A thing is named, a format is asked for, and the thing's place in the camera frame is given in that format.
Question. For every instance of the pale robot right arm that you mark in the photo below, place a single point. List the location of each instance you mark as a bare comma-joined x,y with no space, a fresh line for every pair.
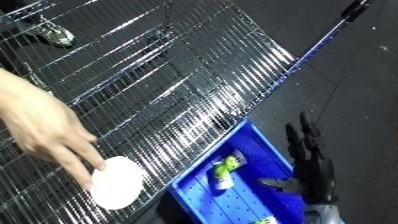
324,215

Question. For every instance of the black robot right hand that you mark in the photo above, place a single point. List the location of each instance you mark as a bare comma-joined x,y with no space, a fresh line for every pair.
317,173

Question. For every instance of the person's hand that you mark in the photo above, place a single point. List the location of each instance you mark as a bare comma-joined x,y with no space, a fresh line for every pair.
44,123

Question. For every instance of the white paper cup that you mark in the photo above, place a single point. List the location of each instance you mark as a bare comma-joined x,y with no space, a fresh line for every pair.
116,183

